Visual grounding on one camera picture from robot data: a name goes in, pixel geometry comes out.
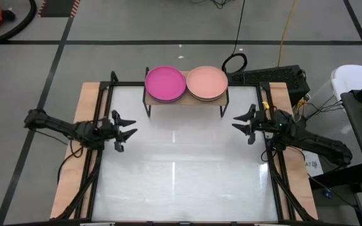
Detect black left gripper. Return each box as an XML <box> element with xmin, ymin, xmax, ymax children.
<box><xmin>102</xmin><ymin>109</ymin><xmax>139</xmax><ymax>143</ymax></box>

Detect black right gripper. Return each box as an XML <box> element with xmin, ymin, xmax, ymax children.
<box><xmin>231</xmin><ymin>104</ymin><xmax>273</xmax><ymax>136</ymax></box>

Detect salmon pink plate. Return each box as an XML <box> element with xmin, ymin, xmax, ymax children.
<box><xmin>185</xmin><ymin>65</ymin><xmax>229</xmax><ymax>100</ymax></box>

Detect magenta plate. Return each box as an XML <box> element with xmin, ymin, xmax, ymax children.
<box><xmin>144</xmin><ymin>65</ymin><xmax>188</xmax><ymax>102</ymax></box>

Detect wooden shelf with black legs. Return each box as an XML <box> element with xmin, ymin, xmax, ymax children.
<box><xmin>141</xmin><ymin>66</ymin><xmax>230</xmax><ymax>119</ymax></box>

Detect black computer box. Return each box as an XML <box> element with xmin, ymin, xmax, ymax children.
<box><xmin>226</xmin><ymin>65</ymin><xmax>311</xmax><ymax>99</ymax></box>

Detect black mat with striped edges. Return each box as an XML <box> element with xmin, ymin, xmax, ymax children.
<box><xmin>37</xmin><ymin>0</ymin><xmax>81</xmax><ymax>18</ymax></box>

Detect black metal table frame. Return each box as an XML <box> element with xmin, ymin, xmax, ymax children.
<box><xmin>53</xmin><ymin>70</ymin><xmax>319</xmax><ymax>222</ymax></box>

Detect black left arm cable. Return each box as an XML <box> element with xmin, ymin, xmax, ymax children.
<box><xmin>56</xmin><ymin>139</ymin><xmax>86</xmax><ymax>186</ymax></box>

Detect black computer cables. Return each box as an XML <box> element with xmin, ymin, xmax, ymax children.
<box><xmin>297</xmin><ymin>94</ymin><xmax>343</xmax><ymax>121</ymax></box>

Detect long black floor cable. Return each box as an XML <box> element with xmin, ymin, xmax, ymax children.
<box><xmin>221</xmin><ymin>0</ymin><xmax>248</xmax><ymax>73</ymax></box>

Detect yellow floor cable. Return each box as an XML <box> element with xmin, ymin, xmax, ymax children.
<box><xmin>277</xmin><ymin>0</ymin><xmax>297</xmax><ymax>68</ymax></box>

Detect black cable tangle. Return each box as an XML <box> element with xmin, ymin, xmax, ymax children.
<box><xmin>189</xmin><ymin>0</ymin><xmax>232</xmax><ymax>9</ymax></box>

